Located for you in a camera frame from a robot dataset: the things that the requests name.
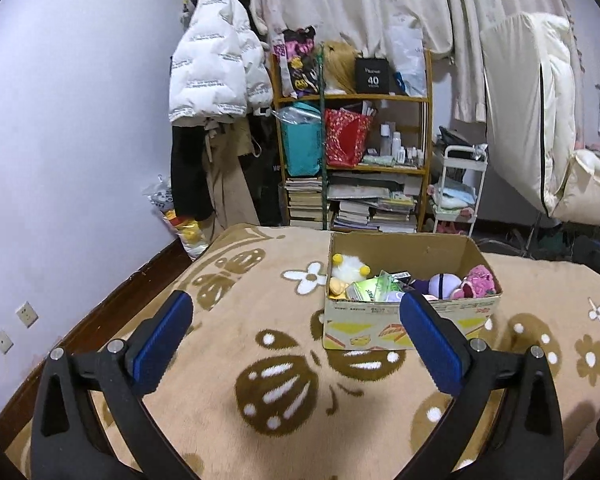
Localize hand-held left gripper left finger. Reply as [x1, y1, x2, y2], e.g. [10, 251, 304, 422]
[29, 290, 201, 480]

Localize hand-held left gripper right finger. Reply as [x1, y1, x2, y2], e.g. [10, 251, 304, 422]
[397, 291, 566, 480]

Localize purple and white ball toy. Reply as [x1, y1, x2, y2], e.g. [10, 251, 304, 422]
[410, 272, 463, 301]

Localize printed cardboard box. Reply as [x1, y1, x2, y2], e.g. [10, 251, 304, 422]
[322, 231, 503, 352]

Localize green tissue pack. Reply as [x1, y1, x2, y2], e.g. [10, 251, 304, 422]
[346, 270, 406, 303]

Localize white and yellow plush toy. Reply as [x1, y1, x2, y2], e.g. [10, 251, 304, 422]
[330, 253, 371, 283]

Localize pink plush toy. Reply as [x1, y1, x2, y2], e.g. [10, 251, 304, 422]
[452, 265, 497, 300]

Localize yellow plush bear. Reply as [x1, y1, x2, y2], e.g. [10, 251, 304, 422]
[328, 277, 353, 301]

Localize beige printed blanket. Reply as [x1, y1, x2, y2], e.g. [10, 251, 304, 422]
[2, 222, 600, 480]

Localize yellow printed plastic bag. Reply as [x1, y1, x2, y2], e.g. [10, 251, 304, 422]
[165, 212, 213, 261]

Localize clear plastic bag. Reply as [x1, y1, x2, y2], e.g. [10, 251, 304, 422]
[142, 175, 176, 216]

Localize pile of books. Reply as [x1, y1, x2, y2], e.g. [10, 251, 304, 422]
[282, 172, 423, 233]

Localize blue folded towel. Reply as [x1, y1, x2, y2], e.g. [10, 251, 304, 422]
[437, 185, 476, 209]

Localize black coat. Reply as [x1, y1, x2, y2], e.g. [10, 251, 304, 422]
[171, 122, 216, 221]

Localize beige cloth bag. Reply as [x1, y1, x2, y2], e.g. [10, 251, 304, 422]
[202, 120, 261, 228]

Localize wooden shelf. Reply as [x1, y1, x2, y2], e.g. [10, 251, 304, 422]
[270, 47, 433, 233]

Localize white trolley cart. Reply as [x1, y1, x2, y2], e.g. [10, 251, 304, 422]
[432, 145, 488, 236]

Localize group of cosmetic bottles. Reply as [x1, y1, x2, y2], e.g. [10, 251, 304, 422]
[377, 122, 426, 166]

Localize black tote bag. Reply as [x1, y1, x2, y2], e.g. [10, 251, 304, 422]
[245, 110, 286, 226]

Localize red gift bag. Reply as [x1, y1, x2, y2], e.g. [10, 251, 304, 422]
[324, 107, 373, 168]

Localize cream quilt bag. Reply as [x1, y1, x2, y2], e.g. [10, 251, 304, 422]
[555, 147, 600, 226]

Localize teal bag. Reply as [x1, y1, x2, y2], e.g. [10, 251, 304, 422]
[279, 102, 325, 177]

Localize folded white mattress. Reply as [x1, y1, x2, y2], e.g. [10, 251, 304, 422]
[480, 12, 573, 218]

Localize black box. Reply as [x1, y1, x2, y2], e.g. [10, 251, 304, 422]
[355, 57, 395, 95]

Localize white plastic bag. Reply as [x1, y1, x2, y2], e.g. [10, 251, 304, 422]
[387, 25, 426, 98]

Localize white puffer jacket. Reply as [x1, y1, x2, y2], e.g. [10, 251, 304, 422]
[168, 0, 273, 127]

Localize blond wig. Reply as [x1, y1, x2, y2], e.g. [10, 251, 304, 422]
[322, 40, 363, 93]

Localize black printed bag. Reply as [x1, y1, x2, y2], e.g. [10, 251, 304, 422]
[272, 27, 321, 100]

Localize cream curtain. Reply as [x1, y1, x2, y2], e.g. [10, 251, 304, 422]
[255, 0, 581, 123]

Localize black metal frame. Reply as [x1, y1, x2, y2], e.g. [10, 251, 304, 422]
[572, 235, 600, 288]

